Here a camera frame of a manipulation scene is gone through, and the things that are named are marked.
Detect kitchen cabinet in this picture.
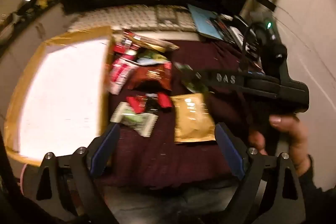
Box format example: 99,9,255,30
0,0,63,98

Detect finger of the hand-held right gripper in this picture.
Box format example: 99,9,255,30
184,68,281,99

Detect pink stool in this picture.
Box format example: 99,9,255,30
19,163,29,189

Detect tan cracker packet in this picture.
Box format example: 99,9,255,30
134,37,179,52

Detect person's right hand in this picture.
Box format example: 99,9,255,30
248,115,311,175

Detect blue book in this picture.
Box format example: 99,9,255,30
187,4,227,41

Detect red white snack packet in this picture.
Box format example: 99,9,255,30
108,55,139,95

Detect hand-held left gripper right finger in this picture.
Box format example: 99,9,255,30
215,122,306,224

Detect cardboard box with white inside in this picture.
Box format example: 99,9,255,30
4,26,116,167

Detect green white snack packet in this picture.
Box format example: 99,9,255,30
110,102,159,138

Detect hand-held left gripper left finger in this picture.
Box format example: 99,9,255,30
35,122,121,224

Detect gold snack packet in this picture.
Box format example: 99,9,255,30
171,93,218,145

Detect dark red snack packet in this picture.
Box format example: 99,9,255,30
128,62,173,91

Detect maroon cloth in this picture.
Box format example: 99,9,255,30
94,39,266,189

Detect white keyboard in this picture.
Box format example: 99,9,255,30
69,4,198,32

